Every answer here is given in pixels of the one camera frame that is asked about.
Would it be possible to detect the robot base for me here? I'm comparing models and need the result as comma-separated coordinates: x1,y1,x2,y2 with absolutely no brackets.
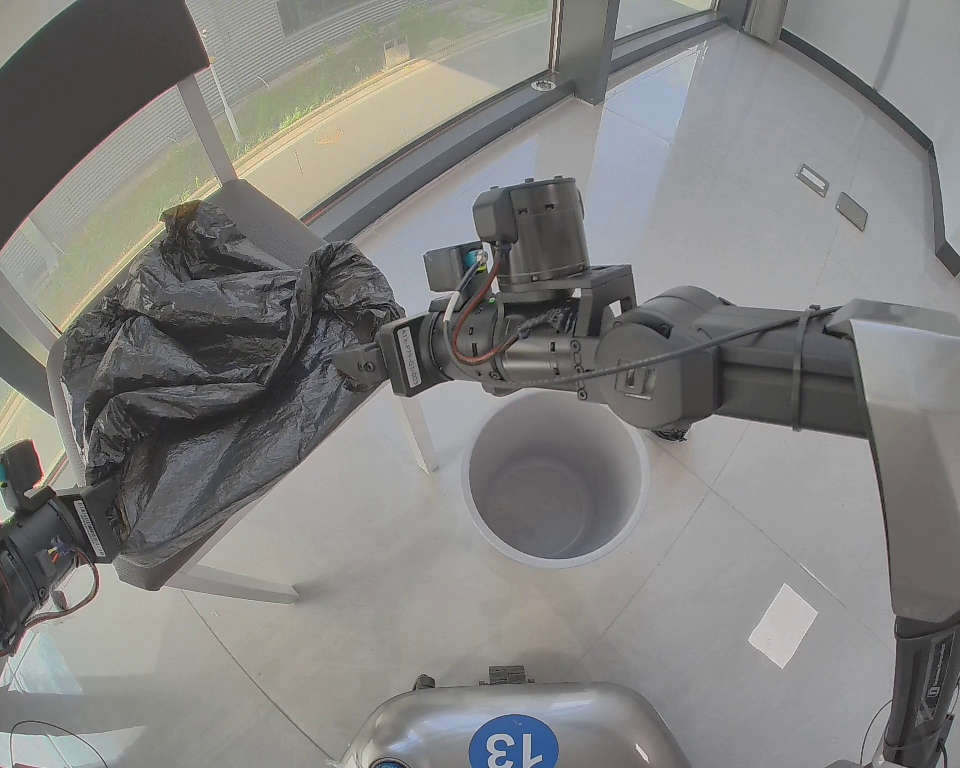
330,663,695,768

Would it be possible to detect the window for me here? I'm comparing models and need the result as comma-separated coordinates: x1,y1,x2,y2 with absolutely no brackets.
0,0,789,541

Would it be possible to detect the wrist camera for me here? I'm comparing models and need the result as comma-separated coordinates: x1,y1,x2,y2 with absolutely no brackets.
0,441,44,511
423,241,496,301

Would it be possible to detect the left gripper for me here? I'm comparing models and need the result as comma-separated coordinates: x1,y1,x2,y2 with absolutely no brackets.
21,483,126,567

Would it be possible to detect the black plastic bag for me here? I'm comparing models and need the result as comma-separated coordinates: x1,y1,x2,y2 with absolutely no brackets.
62,201,410,569

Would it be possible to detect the black cable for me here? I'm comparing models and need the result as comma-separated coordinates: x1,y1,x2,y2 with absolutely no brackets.
861,697,901,768

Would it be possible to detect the grey chair with white legs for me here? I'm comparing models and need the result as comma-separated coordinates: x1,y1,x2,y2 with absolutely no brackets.
0,0,438,607

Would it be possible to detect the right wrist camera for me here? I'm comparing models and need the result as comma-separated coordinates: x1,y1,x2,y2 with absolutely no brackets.
423,241,496,301

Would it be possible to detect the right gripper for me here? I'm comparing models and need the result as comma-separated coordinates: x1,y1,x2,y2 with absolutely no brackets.
333,298,526,396

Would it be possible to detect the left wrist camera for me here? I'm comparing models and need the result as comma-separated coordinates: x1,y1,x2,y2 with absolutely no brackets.
0,441,44,511

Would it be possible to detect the white trash bin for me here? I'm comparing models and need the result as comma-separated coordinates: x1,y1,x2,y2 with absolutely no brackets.
459,390,651,567

